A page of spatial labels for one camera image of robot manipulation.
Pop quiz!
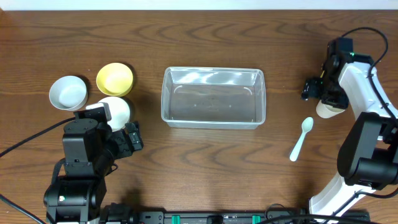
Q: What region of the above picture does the white cup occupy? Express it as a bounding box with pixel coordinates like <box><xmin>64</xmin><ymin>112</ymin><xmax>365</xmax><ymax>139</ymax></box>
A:
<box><xmin>316</xmin><ymin>100</ymin><xmax>345</xmax><ymax>119</ymax></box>

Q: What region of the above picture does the yellow bowl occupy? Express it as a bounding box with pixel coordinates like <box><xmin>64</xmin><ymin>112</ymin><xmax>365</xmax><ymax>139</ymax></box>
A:
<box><xmin>96</xmin><ymin>63</ymin><xmax>134</xmax><ymax>96</ymax></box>

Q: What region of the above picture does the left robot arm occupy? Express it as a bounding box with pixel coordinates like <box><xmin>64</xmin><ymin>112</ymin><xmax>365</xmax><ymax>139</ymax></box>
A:
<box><xmin>44</xmin><ymin>105</ymin><xmax>144</xmax><ymax>223</ymax></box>

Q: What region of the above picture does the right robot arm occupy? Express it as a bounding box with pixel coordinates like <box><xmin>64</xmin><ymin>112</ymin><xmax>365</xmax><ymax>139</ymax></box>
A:
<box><xmin>301</xmin><ymin>37</ymin><xmax>397</xmax><ymax>223</ymax></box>

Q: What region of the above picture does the clear plastic container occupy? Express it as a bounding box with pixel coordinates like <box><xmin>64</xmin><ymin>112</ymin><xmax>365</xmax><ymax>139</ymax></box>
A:
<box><xmin>161</xmin><ymin>67</ymin><xmax>266</xmax><ymax>129</ymax></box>

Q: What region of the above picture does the white bowl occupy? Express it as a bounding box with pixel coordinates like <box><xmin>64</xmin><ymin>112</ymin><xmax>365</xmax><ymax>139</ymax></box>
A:
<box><xmin>99</xmin><ymin>96</ymin><xmax>131</xmax><ymax>131</ymax></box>

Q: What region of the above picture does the pale green plastic spoon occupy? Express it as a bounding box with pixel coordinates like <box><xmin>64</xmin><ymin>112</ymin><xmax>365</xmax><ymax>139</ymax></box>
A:
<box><xmin>289</xmin><ymin>117</ymin><xmax>314</xmax><ymax>162</ymax></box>

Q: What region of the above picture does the grey bowl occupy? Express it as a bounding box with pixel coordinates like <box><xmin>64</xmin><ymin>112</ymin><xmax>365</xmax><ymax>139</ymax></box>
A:
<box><xmin>49</xmin><ymin>76</ymin><xmax>88</xmax><ymax>111</ymax></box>

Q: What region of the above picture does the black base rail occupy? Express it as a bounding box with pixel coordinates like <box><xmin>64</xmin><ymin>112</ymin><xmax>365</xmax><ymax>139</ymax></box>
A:
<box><xmin>99</xmin><ymin>203</ymin><xmax>371</xmax><ymax>224</ymax></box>

